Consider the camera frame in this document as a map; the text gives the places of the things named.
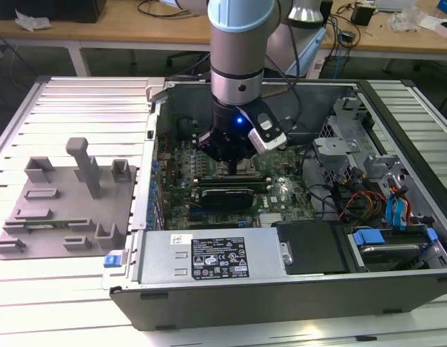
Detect flat white box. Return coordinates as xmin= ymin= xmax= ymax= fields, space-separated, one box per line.
xmin=374 ymin=0 xmax=419 ymax=12

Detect clear plastic bags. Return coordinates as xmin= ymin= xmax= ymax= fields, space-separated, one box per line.
xmin=386 ymin=6 xmax=441 ymax=34

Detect black plastic fan shroud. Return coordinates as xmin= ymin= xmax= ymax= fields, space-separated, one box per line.
xmin=272 ymin=220 xmax=351 ymax=275

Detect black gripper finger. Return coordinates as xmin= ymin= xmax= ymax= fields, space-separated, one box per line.
xmin=233 ymin=146 xmax=260 ymax=177
xmin=195 ymin=132 xmax=234 ymax=177

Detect black RAM slot bank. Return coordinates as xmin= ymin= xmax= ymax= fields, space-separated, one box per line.
xmin=192 ymin=175 xmax=273 ymax=189

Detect wooden desk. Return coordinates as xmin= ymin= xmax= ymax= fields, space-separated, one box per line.
xmin=0 ymin=0 xmax=447 ymax=77

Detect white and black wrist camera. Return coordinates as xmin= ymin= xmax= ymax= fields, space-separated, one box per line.
xmin=236 ymin=104 xmax=288 ymax=155

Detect small black speaker box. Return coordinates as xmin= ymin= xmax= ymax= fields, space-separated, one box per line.
xmin=350 ymin=3 xmax=375 ymax=27

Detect black open PC case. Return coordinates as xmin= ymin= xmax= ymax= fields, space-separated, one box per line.
xmin=109 ymin=77 xmax=447 ymax=332

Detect silver metal drive cage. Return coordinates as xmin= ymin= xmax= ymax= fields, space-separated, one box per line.
xmin=312 ymin=93 xmax=409 ymax=189

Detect red yellow black wire bundle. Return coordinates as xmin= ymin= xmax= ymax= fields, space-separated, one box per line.
xmin=339 ymin=191 xmax=387 ymax=221

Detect black round cylinder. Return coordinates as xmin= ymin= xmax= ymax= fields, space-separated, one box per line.
xmin=176 ymin=117 xmax=195 ymax=140

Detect blue flat data wire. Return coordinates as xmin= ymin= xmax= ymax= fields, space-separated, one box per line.
xmin=385 ymin=186 xmax=411 ymax=232

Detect silver power supply with label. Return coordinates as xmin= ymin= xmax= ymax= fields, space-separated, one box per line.
xmin=138 ymin=227 xmax=288 ymax=285

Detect hard disk in blue carrier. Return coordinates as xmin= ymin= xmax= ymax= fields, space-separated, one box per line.
xmin=349 ymin=226 xmax=440 ymax=272

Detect large black box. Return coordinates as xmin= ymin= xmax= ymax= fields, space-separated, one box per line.
xmin=0 ymin=0 xmax=108 ymax=23

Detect green motherboard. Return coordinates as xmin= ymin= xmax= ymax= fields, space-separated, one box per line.
xmin=156 ymin=135 xmax=317 ymax=231

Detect black graphics card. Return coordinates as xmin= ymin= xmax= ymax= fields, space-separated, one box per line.
xmin=190 ymin=187 xmax=255 ymax=210

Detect grey parts rack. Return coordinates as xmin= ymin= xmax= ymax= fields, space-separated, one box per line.
xmin=0 ymin=136 xmax=141 ymax=261

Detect crumpled white paper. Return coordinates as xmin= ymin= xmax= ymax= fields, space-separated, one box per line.
xmin=14 ymin=9 xmax=54 ymax=32

